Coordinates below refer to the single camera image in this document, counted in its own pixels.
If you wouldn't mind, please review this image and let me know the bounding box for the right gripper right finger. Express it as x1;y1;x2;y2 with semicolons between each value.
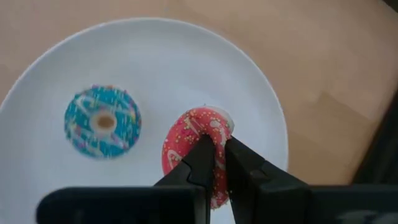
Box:
225;136;312;224

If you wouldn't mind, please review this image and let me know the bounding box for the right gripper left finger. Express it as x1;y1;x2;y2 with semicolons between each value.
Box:
154;134;217;200

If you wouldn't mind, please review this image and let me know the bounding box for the small red sprinkled donut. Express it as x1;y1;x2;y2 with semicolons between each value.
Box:
161;105;235;210

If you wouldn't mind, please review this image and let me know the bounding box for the small teal sprinkled donut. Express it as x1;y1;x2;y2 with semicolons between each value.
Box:
63;84;142;161

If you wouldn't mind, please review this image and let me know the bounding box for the small white plate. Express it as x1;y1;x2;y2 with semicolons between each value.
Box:
0;17;289;224

